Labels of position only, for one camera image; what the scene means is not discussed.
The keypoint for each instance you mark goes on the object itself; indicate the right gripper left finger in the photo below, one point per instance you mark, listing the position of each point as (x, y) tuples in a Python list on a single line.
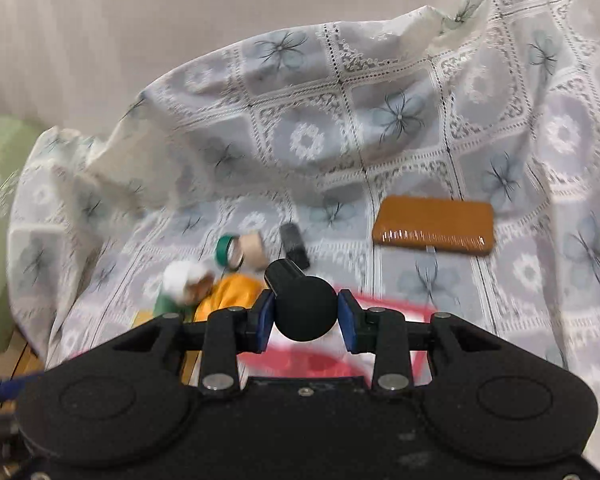
[(229, 333)]

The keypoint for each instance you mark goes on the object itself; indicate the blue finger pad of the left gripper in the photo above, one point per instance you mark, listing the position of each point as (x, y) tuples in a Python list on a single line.
[(10, 388)]

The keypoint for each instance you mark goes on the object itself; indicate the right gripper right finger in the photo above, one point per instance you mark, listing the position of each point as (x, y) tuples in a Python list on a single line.
[(381, 332)]

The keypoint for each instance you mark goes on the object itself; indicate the white fluffy plush toy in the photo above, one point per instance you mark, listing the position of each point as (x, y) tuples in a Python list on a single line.
[(187, 283)]

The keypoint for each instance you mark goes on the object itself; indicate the green plush toy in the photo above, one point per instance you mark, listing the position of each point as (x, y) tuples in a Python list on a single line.
[(166, 305)]

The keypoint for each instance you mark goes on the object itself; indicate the beige tape roll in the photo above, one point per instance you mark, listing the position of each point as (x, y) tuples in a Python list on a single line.
[(247, 250)]

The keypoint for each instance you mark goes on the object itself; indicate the beige sponge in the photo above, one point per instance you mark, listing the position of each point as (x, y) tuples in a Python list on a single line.
[(306, 307)]

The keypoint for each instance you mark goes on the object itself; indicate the dark grey hotel bottle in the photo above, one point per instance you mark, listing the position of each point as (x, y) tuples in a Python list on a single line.
[(293, 245)]

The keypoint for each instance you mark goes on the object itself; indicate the green tape roll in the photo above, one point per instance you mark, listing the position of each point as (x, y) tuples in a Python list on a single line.
[(226, 249)]

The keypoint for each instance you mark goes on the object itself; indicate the red and green product box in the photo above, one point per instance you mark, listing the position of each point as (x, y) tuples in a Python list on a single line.
[(327, 356)]

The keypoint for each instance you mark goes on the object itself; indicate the gold cardboard box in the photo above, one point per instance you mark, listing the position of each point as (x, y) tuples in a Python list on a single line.
[(142, 317)]

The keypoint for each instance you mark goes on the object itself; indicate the orange leather case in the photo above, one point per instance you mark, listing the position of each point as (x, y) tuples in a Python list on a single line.
[(445, 225)]

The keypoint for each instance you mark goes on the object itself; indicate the grey floral lace tablecloth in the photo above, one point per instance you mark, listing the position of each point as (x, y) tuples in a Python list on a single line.
[(498, 103)]

